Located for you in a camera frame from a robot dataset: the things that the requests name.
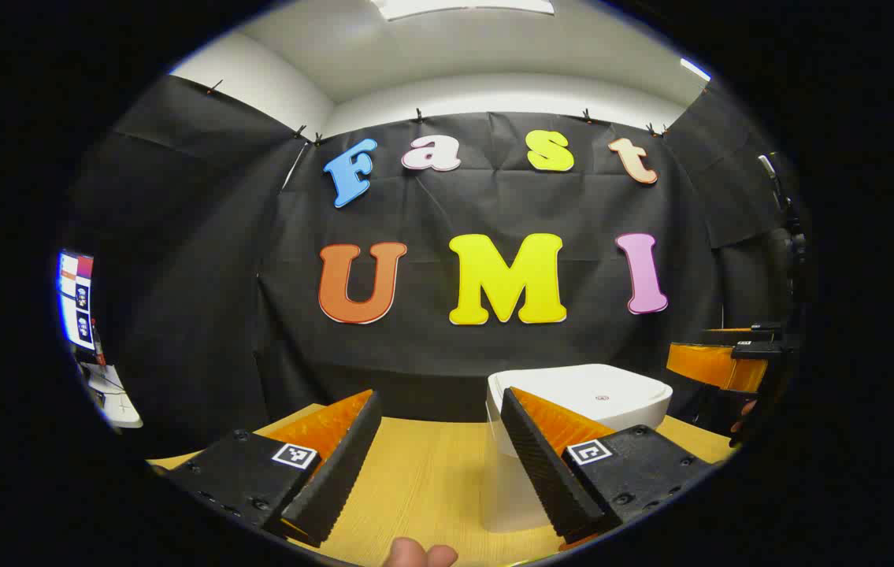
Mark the white desktop garbage bin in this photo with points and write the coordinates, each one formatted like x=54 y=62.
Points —
x=628 y=405

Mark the white side table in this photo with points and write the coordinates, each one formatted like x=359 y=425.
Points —
x=120 y=409

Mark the ceiling light panel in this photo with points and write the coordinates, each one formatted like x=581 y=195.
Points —
x=462 y=6

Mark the computer monitor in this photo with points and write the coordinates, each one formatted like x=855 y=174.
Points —
x=75 y=299

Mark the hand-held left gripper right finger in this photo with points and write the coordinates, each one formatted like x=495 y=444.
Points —
x=545 y=472

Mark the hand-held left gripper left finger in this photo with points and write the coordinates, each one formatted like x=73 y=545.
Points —
x=336 y=472

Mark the wooden desktop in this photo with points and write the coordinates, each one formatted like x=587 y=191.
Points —
x=431 y=488

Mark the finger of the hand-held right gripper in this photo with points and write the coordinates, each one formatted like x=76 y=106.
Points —
x=714 y=366
x=730 y=336

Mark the black backdrop cloth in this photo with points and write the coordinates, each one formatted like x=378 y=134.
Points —
x=431 y=205

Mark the small ceiling light strip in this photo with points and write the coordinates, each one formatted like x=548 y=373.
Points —
x=695 y=69

